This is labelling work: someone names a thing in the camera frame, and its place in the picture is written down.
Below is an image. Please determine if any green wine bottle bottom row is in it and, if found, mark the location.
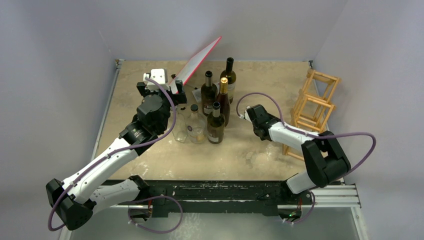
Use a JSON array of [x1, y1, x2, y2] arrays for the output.
[[207, 101, 226, 144]]

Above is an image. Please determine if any clear white-label wine bottle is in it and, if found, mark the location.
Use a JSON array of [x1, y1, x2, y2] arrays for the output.
[[185, 104, 207, 144]]

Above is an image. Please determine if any red wine bottle gold cap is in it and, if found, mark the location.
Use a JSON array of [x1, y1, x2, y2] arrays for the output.
[[216, 77, 231, 126]]

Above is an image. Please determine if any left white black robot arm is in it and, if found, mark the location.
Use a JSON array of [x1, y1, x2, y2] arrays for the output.
[[46, 77, 188, 232]]

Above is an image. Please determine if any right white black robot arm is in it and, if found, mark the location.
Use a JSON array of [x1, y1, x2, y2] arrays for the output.
[[244, 104, 351, 204]]

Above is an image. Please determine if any empty clear glass bottle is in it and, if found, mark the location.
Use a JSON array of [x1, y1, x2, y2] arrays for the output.
[[169, 106, 188, 143]]

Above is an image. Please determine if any wooden wine rack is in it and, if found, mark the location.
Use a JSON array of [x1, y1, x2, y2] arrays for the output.
[[282, 68, 342, 162]]

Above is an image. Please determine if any pink framed whiteboard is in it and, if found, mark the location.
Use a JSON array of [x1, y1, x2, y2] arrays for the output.
[[168, 36, 222, 93]]

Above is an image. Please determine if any black wire whiteboard stand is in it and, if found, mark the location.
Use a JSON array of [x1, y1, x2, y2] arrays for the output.
[[169, 74, 197, 110]]

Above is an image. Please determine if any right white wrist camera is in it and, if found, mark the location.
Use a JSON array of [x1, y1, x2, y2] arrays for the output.
[[244, 106, 252, 123]]

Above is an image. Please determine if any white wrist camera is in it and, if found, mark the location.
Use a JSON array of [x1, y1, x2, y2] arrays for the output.
[[244, 106, 252, 123], [142, 68, 170, 91]]

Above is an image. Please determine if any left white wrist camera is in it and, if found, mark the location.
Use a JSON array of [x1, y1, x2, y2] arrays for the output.
[[142, 68, 170, 91]]

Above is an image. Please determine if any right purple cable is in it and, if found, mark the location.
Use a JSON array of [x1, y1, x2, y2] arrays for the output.
[[235, 92, 378, 226]]

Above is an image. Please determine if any purple cable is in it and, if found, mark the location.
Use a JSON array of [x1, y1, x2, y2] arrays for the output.
[[235, 92, 378, 226], [47, 78, 185, 235]]

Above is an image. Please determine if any aluminium table edge rail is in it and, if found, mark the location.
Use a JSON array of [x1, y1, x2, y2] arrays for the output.
[[90, 59, 125, 161]]

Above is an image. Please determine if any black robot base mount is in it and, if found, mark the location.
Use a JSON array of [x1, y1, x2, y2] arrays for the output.
[[124, 179, 313, 219]]

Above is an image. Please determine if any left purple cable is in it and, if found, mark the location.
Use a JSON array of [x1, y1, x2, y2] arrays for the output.
[[47, 78, 185, 235]]

